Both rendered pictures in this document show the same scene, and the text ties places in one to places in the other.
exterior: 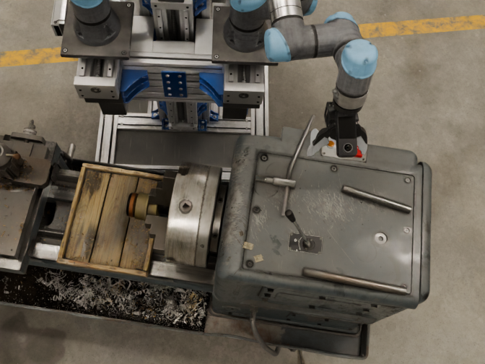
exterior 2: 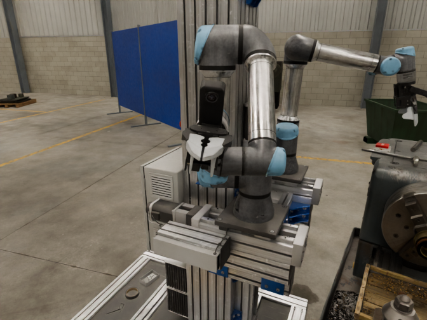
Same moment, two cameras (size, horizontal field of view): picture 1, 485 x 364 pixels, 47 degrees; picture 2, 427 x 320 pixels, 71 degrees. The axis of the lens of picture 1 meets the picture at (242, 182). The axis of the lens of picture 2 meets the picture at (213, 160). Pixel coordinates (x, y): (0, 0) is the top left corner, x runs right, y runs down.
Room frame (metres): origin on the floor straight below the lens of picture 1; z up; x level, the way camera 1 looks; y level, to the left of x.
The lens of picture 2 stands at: (0.65, 1.47, 1.72)
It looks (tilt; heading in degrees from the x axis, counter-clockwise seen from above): 20 degrees down; 303
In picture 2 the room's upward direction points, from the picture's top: straight up
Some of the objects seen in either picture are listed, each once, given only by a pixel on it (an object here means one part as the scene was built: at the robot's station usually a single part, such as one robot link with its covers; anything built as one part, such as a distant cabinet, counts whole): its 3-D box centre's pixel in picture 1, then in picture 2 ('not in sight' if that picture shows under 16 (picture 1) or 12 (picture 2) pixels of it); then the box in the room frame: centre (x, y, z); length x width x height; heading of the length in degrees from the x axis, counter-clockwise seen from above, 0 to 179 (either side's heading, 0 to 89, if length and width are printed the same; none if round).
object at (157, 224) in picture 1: (161, 237); not in sight; (0.41, 0.22, 1.09); 0.12 x 0.11 x 0.05; 1
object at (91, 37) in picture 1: (94, 17); (253, 200); (1.07, 0.56, 1.21); 0.15 x 0.15 x 0.10
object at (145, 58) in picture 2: not in sight; (142, 77); (6.18, -3.87, 1.18); 4.12 x 0.80 x 2.35; 158
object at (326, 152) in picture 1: (342, 150); (381, 152); (0.73, -0.28, 1.23); 0.13 x 0.08 x 0.05; 91
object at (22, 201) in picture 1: (10, 192); not in sight; (0.52, 0.76, 0.95); 0.43 x 0.17 x 0.05; 1
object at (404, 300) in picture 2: not in sight; (404, 301); (0.58, 0.76, 1.17); 0.04 x 0.04 x 0.03
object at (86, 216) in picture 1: (114, 219); (417, 310); (0.50, 0.41, 0.89); 0.36 x 0.30 x 0.04; 1
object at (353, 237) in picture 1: (317, 229); (420, 192); (0.53, -0.26, 1.06); 0.59 x 0.48 x 0.39; 91
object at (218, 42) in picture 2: not in sight; (218, 112); (1.19, 0.63, 1.54); 0.15 x 0.12 x 0.55; 29
